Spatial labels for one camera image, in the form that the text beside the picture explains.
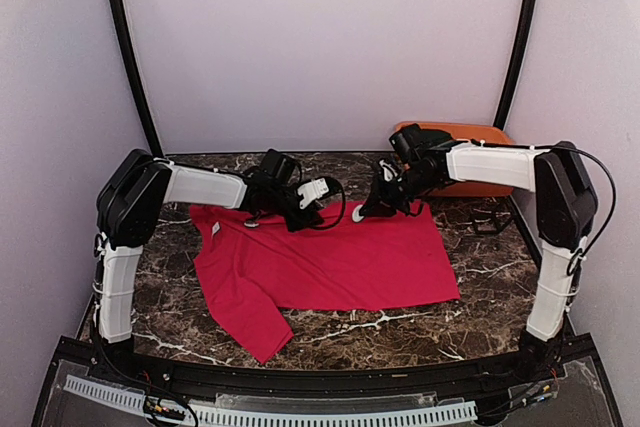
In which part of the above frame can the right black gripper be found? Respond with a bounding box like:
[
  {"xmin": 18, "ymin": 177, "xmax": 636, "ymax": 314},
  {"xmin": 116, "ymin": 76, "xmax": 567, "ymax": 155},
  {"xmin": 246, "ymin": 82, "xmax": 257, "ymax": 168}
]
[{"xmin": 361, "ymin": 164, "xmax": 439, "ymax": 215}]

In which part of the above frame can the blue portrait round brooch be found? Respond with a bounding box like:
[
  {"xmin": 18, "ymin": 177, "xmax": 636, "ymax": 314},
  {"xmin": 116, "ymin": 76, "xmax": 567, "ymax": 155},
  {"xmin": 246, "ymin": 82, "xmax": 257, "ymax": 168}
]
[{"xmin": 351, "ymin": 204, "xmax": 365, "ymax": 223}]

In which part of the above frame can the red t-shirt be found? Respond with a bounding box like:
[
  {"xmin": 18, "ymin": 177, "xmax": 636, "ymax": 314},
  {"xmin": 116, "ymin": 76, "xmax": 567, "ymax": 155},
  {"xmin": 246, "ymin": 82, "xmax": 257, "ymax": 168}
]
[{"xmin": 189, "ymin": 202, "xmax": 460, "ymax": 364}]

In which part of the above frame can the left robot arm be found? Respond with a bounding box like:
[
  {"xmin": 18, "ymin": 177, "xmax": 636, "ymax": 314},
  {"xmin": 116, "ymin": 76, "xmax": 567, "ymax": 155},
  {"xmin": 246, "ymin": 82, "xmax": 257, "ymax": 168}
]
[{"xmin": 93, "ymin": 149, "xmax": 346, "ymax": 383}]

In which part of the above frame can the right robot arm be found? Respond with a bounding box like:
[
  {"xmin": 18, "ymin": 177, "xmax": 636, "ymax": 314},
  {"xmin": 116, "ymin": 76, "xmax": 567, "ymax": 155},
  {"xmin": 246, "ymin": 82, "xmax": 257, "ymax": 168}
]
[{"xmin": 352, "ymin": 123, "xmax": 615, "ymax": 342}]

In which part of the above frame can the orange plastic basin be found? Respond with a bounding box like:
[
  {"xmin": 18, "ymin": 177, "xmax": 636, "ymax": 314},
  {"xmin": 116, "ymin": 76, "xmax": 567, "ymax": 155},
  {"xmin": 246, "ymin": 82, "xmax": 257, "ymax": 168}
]
[{"xmin": 389, "ymin": 122, "xmax": 533, "ymax": 198}]

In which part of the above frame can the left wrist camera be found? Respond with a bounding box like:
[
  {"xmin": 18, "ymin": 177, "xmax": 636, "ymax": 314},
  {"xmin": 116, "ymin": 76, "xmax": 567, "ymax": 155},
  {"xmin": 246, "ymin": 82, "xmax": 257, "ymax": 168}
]
[{"xmin": 296, "ymin": 177, "xmax": 330, "ymax": 210}]

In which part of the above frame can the white slotted cable duct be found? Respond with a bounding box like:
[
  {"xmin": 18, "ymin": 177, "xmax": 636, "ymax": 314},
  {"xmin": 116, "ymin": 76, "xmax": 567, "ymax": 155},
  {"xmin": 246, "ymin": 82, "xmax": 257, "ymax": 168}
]
[{"xmin": 63, "ymin": 375, "xmax": 478, "ymax": 427}]

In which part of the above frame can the black front rail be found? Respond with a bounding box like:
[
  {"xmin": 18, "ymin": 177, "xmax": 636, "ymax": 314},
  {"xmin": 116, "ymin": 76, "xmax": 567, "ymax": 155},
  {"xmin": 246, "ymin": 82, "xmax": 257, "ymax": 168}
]
[{"xmin": 54, "ymin": 336, "xmax": 596, "ymax": 406}]

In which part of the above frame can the right black frame post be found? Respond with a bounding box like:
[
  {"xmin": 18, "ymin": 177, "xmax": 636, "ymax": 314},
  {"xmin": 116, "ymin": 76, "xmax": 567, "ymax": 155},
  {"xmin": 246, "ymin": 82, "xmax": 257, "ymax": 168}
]
[{"xmin": 493, "ymin": 0, "xmax": 536, "ymax": 131}]

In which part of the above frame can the black frame post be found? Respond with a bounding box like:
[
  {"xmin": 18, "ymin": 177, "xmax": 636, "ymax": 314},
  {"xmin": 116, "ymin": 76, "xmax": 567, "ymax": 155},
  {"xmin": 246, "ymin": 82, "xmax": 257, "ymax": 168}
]
[
  {"xmin": 108, "ymin": 0, "xmax": 164, "ymax": 157},
  {"xmin": 493, "ymin": 0, "xmax": 536, "ymax": 131}
]

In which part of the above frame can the left black frame post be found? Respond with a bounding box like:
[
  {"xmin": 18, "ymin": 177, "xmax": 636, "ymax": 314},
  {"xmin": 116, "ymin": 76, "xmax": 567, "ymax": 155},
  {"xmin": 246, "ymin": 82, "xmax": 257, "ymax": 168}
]
[{"xmin": 108, "ymin": 0, "xmax": 164, "ymax": 157}]

